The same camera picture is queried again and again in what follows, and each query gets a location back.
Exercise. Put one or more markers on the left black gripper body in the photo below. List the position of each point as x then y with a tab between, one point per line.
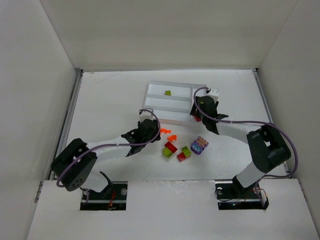
152	135

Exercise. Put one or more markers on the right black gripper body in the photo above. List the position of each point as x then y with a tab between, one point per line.
197	111

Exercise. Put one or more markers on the red curved lego brick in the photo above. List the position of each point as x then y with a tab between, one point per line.
198	119

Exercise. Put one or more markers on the orange curved lego piece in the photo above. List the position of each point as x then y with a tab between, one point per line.
172	138

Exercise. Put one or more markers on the small lime green lego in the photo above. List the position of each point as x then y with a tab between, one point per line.
168	93

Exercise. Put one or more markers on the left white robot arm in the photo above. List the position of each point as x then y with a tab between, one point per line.
76	166

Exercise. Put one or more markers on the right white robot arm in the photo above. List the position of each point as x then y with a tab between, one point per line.
266	145

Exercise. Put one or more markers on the small orange lego pieces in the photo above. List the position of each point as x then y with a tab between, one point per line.
165	131

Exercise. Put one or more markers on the white compartment sorting tray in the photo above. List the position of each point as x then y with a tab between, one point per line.
174	109

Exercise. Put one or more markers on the purple paw print lego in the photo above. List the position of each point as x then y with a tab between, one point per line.
199	145

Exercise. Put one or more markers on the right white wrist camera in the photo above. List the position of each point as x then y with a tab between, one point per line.
214	93

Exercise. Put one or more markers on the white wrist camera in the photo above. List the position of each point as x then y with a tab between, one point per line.
214	93
146	114

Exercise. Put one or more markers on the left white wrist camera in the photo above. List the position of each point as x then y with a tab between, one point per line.
146	114

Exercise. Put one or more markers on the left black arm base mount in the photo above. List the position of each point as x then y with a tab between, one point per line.
112	198

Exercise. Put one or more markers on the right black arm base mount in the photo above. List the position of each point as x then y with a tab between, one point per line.
254	198

